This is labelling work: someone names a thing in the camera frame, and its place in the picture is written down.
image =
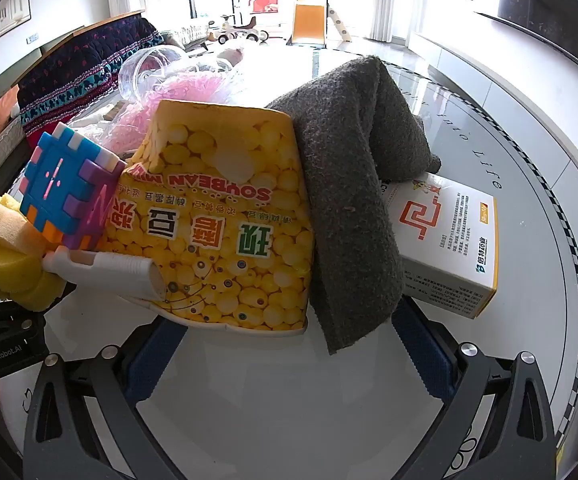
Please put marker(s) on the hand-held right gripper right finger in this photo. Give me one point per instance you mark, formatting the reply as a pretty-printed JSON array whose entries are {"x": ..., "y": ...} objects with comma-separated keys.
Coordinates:
[{"x": 419, "y": 355}]

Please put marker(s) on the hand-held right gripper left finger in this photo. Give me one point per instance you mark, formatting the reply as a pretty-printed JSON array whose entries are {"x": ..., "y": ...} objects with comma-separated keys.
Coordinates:
[{"x": 151, "y": 360}]

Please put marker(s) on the yellow soybean snack bag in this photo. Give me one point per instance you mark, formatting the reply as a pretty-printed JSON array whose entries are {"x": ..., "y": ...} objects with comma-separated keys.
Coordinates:
[{"x": 229, "y": 220}]

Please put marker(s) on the yellow sponge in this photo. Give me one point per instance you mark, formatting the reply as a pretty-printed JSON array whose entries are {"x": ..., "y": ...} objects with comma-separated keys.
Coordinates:
[{"x": 4, "y": 255}]

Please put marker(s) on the white plastic tube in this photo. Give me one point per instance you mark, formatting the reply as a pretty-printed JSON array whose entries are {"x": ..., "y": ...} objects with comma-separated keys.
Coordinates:
[{"x": 109, "y": 270}]

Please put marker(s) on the white and orange medicine box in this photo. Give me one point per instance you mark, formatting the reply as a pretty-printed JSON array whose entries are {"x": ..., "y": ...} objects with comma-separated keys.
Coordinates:
[{"x": 449, "y": 240}]

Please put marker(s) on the colourful foam puzzle cube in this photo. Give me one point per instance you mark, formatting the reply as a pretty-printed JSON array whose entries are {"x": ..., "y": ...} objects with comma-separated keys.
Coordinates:
[{"x": 64, "y": 185}]

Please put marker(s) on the grey fuzzy sock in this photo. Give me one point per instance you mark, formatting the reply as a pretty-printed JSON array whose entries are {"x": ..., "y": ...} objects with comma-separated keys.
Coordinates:
[{"x": 349, "y": 200}]

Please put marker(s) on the orange cushion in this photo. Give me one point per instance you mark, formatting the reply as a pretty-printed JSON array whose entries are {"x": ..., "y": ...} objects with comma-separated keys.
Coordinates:
[{"x": 3, "y": 109}]

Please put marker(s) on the clear plastic bag pink item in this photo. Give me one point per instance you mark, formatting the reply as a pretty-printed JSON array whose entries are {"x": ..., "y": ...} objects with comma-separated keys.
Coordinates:
[{"x": 139, "y": 120}]

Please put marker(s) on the dark patterned blanket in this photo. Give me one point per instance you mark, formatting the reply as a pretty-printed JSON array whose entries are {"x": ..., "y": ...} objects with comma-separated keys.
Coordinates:
[{"x": 74, "y": 80}]

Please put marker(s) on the white pillow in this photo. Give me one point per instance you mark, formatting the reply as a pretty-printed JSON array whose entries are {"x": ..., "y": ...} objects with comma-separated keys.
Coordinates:
[{"x": 189, "y": 35}]

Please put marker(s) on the wooden ride-on toy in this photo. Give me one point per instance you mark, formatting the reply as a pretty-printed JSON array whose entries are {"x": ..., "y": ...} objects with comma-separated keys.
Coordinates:
[{"x": 234, "y": 30}]

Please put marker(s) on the yellow children's slide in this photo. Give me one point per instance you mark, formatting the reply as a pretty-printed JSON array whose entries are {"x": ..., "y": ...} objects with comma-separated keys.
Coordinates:
[{"x": 309, "y": 22}]

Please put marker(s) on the red toy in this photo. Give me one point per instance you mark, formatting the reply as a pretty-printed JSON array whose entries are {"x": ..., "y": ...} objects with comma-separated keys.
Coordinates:
[{"x": 265, "y": 4}]

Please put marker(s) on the framed wall picture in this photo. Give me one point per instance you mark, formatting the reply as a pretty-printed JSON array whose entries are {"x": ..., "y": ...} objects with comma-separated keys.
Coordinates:
[{"x": 14, "y": 7}]

